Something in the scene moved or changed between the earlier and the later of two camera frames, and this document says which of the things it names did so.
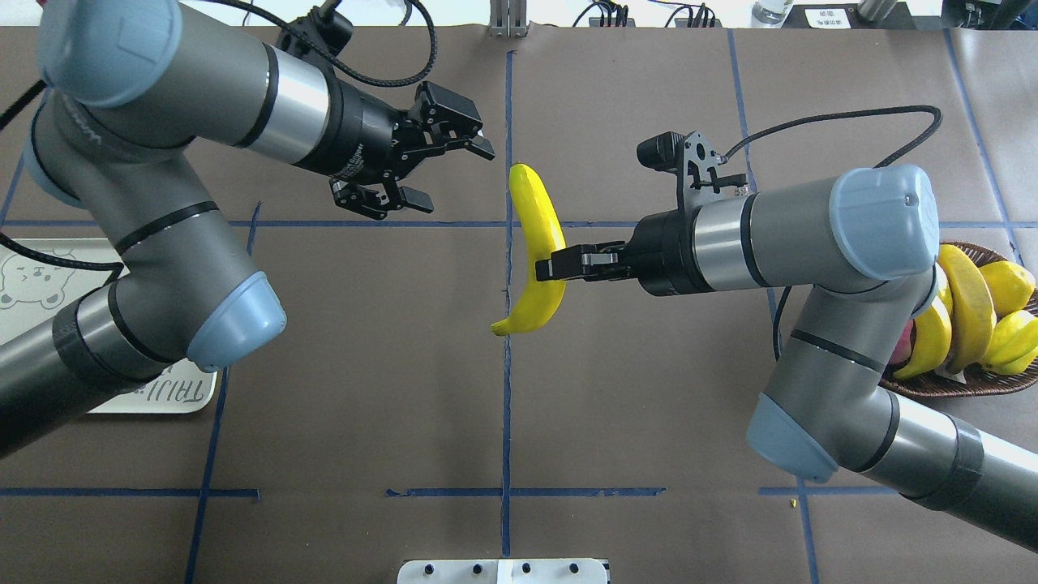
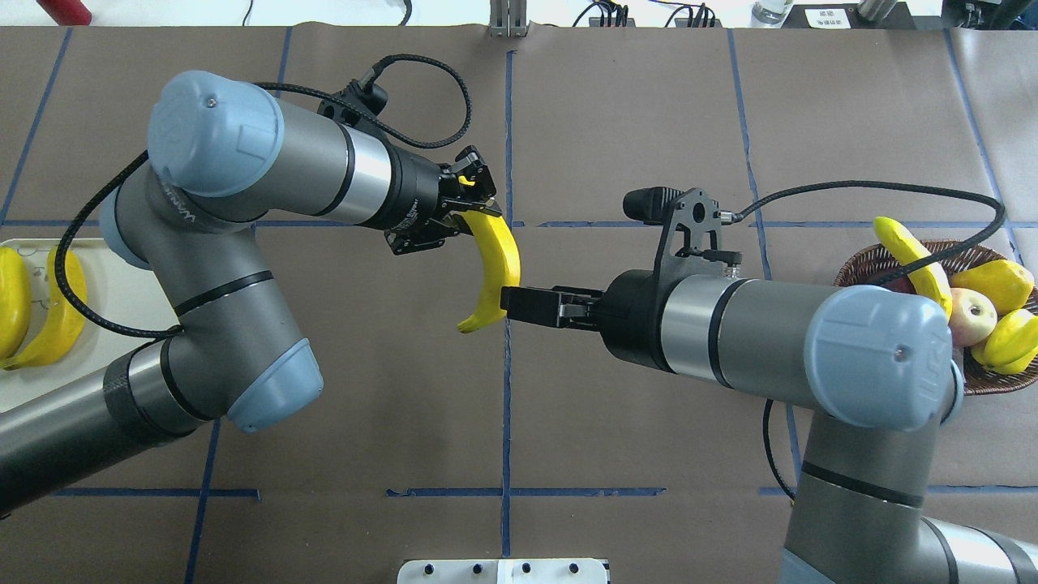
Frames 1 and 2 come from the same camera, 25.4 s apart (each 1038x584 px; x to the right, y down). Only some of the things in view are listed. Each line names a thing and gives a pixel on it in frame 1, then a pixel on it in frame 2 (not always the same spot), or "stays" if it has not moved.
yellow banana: [974, 307] -> [66, 316]
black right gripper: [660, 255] -> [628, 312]
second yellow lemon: [1013, 348] stays
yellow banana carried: [546, 235] -> [15, 303]
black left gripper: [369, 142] -> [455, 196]
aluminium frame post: [508, 19] stays
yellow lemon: [1010, 285] stays
